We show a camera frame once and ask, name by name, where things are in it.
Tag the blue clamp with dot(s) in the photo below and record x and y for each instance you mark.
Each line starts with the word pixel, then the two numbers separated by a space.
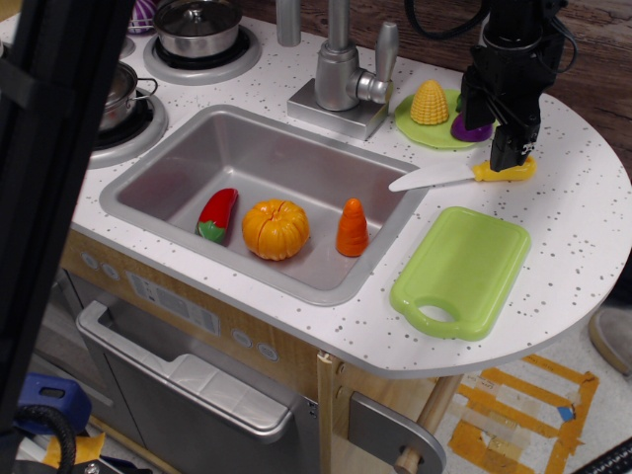
pixel 63 395

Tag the light green plastic plate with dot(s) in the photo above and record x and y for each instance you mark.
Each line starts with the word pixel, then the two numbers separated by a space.
pixel 436 136

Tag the grey stove burner front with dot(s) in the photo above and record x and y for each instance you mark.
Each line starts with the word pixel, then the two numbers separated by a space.
pixel 133 137

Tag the grey stove burner back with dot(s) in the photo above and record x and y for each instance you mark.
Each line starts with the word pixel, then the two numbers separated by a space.
pixel 171 68

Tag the silver toy sink basin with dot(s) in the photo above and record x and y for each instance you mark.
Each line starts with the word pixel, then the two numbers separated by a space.
pixel 227 147

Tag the purple toy eggplant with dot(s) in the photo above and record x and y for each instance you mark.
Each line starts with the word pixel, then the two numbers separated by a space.
pixel 460 132

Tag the grey cabinet side panel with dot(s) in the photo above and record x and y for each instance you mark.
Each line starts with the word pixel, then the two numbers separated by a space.
pixel 385 434

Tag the white toy knife yellow handle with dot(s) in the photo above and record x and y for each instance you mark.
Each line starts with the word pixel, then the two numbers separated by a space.
pixel 441 174

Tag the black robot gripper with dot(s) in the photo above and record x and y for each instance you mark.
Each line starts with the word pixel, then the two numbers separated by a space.
pixel 518 59

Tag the steel pot with lid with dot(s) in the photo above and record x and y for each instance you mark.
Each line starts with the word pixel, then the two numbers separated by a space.
pixel 197 29

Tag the silver toy faucet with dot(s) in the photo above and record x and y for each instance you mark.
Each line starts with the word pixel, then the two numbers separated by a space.
pixel 343 97

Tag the orange toy carrot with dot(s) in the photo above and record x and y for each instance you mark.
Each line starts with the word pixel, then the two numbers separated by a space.
pixel 352 237

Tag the orange toy pumpkin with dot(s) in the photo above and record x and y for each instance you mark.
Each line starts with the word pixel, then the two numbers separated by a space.
pixel 275 229

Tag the small steel pot left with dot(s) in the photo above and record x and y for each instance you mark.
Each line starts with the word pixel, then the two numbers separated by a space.
pixel 122 98

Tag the purple white toy onion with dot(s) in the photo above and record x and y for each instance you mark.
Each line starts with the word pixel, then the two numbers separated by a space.
pixel 141 20

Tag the grey toy dishwasher door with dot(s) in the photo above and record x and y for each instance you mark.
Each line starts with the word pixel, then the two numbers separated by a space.
pixel 206 395

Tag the yellow toy corn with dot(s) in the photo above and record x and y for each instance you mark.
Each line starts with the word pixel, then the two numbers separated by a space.
pixel 429 106

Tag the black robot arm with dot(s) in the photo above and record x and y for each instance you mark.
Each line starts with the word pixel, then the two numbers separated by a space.
pixel 541 10

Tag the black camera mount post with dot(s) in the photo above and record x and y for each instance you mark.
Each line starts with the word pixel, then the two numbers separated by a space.
pixel 54 84

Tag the red toy chili pepper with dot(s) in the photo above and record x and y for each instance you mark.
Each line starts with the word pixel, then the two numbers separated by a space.
pixel 213 221

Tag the grey stove burner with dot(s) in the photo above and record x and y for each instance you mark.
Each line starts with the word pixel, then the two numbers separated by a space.
pixel 171 68
pixel 133 137

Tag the green plastic cutting board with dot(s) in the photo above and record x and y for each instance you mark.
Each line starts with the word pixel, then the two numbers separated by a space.
pixel 457 281

